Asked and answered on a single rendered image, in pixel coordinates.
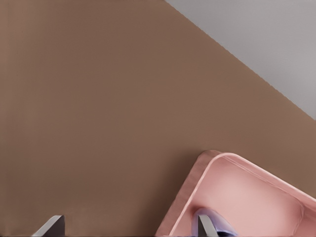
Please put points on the lavender blue cup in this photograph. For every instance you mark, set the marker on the lavender blue cup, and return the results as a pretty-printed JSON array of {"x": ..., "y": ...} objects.
[{"x": 223, "y": 222}]

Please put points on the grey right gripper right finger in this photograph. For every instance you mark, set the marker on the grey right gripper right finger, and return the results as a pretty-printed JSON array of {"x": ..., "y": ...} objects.
[{"x": 207, "y": 225}]

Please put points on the pink plastic box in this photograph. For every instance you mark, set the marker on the pink plastic box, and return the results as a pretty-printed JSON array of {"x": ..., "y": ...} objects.
[{"x": 247, "y": 192}]

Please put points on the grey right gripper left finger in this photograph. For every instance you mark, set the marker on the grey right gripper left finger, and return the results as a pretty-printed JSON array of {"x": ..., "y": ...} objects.
[{"x": 54, "y": 226}]

